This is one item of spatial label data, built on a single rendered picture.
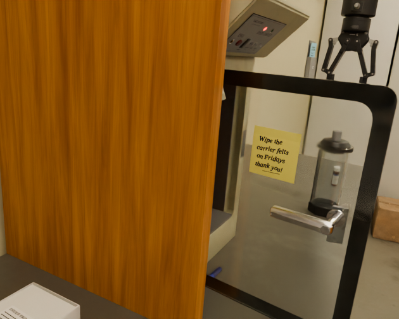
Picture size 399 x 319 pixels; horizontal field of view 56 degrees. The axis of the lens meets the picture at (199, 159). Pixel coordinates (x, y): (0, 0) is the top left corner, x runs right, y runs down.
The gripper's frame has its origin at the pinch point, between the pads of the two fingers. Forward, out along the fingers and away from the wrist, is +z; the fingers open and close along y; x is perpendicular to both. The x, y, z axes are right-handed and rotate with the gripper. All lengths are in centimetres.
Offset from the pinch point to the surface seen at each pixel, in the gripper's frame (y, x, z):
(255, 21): -8, -58, -13
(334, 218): 11, -69, 13
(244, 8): -7, -65, -14
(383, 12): -13, 246, -50
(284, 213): 4, -72, 13
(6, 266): -52, -77, 40
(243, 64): -16.7, -40.4, -5.7
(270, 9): -6, -57, -15
